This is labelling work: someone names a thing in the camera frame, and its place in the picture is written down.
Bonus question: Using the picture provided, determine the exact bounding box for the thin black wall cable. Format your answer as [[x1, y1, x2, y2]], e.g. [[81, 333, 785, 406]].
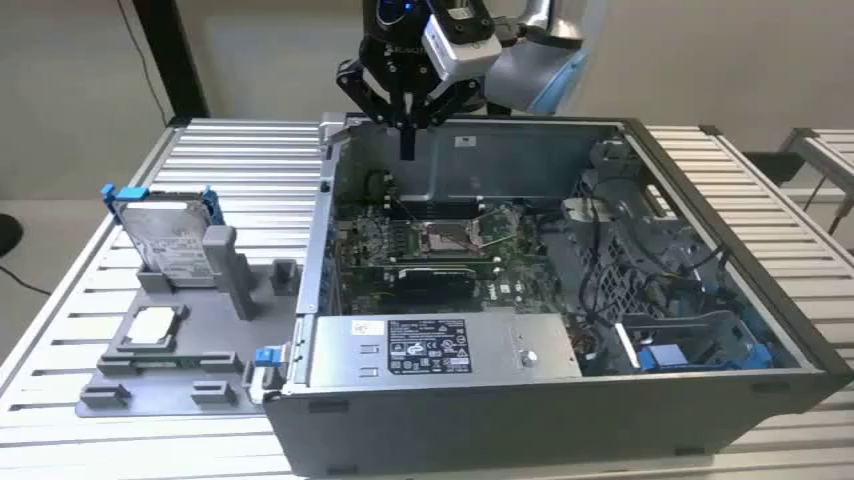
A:
[[113, 0, 172, 129]]

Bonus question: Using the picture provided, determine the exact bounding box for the black vertical post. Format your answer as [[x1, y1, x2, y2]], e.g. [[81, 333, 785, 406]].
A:
[[136, 0, 212, 119]]

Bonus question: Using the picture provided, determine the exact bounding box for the metal socket cover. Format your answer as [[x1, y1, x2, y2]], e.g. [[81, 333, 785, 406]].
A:
[[471, 204, 530, 250]]

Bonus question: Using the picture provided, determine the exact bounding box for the blue case latch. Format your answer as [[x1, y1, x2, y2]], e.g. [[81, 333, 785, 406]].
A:
[[252, 346, 287, 370]]

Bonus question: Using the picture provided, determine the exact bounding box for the silver CPU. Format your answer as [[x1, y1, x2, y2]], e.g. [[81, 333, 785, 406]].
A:
[[125, 307, 181, 346]]

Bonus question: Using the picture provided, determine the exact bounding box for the silver power supply unit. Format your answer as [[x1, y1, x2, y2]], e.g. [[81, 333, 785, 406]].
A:
[[307, 313, 582, 389]]

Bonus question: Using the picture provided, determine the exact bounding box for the thin metal locking lever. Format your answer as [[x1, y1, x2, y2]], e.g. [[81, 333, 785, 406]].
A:
[[388, 191, 432, 236]]

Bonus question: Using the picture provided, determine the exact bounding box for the CPU socket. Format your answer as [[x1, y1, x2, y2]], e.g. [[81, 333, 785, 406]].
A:
[[416, 219, 479, 259]]

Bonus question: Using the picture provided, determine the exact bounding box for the dark grey PC case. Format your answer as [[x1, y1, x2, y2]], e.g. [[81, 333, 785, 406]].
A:
[[263, 110, 854, 479]]

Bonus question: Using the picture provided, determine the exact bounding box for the blue disk carrier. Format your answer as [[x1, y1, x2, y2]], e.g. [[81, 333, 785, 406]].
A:
[[636, 342, 775, 374]]

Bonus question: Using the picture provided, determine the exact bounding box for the black square block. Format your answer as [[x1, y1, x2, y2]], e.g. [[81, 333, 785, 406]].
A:
[[741, 149, 803, 189]]

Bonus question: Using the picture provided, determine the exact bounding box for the black RAM slot row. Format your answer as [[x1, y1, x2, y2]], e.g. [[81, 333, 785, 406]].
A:
[[388, 254, 503, 267], [383, 194, 486, 215]]

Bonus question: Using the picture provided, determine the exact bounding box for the grey metal disk bay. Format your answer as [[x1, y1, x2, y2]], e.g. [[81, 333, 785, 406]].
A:
[[610, 309, 779, 375]]

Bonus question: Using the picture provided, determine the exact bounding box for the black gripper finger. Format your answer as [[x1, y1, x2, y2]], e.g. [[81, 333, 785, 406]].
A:
[[335, 58, 410, 161], [407, 78, 483, 161]]

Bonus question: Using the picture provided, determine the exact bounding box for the green motherboard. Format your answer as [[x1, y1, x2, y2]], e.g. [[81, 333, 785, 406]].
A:
[[330, 199, 568, 319]]

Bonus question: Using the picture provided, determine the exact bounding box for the black floor cable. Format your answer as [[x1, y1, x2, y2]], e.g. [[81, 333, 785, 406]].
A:
[[0, 264, 52, 296]]

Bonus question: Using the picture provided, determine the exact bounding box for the hard disk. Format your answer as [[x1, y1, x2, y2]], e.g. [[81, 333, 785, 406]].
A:
[[99, 183, 225, 291]]

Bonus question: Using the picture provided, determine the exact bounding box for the black graphics card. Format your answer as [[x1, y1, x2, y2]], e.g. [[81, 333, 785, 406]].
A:
[[392, 267, 479, 304]]

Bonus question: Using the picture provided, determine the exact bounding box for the perforated metal drive cage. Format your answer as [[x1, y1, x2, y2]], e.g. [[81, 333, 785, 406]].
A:
[[559, 169, 735, 321]]

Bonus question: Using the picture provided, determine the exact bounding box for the black round base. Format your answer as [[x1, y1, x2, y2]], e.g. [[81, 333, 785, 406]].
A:
[[0, 212, 25, 259]]

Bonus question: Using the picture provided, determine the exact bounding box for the black data wire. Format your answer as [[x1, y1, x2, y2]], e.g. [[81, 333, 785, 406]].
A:
[[574, 177, 669, 326]]

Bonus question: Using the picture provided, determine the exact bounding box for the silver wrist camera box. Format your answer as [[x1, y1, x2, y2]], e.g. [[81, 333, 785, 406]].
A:
[[422, 0, 503, 82]]

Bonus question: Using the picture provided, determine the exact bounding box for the grey parts rack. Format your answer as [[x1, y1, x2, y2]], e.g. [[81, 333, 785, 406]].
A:
[[73, 225, 306, 419]]

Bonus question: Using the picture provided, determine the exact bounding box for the metal slat side table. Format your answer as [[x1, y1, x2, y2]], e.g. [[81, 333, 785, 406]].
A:
[[777, 127, 854, 236]]

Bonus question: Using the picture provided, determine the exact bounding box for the yellow red power wire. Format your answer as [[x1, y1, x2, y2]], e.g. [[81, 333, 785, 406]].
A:
[[644, 269, 703, 296]]

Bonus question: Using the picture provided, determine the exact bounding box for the coloured supply wire bundle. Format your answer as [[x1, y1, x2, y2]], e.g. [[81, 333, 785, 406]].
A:
[[570, 319, 606, 361]]

